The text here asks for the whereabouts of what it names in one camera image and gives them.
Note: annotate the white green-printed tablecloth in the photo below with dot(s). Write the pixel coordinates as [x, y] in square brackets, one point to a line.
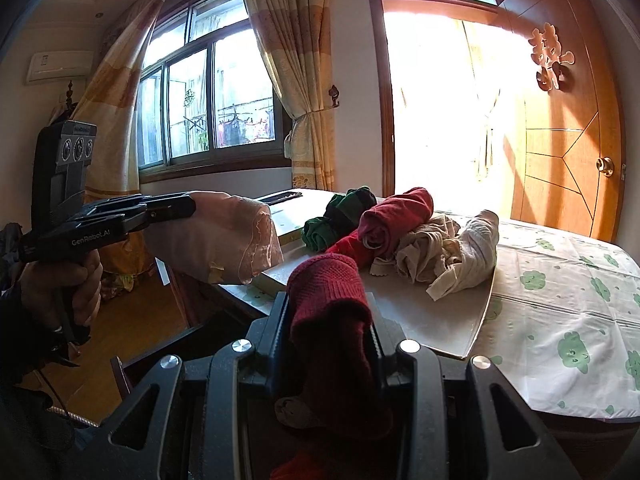
[550, 310]

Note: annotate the beige tied curtain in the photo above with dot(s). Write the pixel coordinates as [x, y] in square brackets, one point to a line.
[295, 50]

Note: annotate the metal curtain hook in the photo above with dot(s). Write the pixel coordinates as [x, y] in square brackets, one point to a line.
[334, 95]

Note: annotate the paper door decoration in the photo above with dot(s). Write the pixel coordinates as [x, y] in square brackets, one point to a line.
[550, 55]

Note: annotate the white air conditioner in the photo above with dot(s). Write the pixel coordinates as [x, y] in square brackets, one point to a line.
[60, 66]

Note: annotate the beige underwear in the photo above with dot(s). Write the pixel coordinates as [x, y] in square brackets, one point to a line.
[425, 245]

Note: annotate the green black underwear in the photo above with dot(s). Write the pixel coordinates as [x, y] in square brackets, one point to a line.
[345, 205]

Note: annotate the person's left hand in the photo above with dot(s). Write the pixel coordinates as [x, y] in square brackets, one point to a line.
[40, 290]

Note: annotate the orange wooden door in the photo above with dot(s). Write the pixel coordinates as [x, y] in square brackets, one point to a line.
[565, 160]

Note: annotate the orange striped curtain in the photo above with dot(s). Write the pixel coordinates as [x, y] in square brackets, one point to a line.
[115, 100]

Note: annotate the pink underwear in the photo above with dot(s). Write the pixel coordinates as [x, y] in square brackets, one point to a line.
[215, 240]

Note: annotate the black flat object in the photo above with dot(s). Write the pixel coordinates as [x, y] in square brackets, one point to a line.
[280, 197]

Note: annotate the dark wooden coat stand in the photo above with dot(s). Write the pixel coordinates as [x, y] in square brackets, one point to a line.
[69, 97]

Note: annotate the sliding glass window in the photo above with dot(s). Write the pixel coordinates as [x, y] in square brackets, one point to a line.
[220, 100]

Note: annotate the white dotted underwear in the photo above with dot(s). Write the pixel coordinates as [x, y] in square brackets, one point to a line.
[475, 245]

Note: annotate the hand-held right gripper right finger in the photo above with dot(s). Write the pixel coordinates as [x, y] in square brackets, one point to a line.
[387, 350]

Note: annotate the red knit underwear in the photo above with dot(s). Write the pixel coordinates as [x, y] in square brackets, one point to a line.
[325, 300]

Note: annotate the wooden table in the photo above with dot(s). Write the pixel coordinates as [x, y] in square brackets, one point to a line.
[197, 300]

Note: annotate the brass door knob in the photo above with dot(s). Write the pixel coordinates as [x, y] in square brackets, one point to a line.
[604, 166]

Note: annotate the dark red white-banded underwear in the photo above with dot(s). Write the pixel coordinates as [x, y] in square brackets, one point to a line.
[400, 215]

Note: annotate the wooden door frame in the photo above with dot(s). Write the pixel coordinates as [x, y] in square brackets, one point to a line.
[382, 85]

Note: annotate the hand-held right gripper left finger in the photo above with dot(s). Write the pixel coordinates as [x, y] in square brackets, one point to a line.
[272, 330]

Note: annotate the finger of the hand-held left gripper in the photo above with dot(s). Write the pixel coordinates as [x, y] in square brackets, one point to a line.
[135, 223]
[175, 206]

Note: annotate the white board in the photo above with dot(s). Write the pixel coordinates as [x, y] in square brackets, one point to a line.
[425, 320]

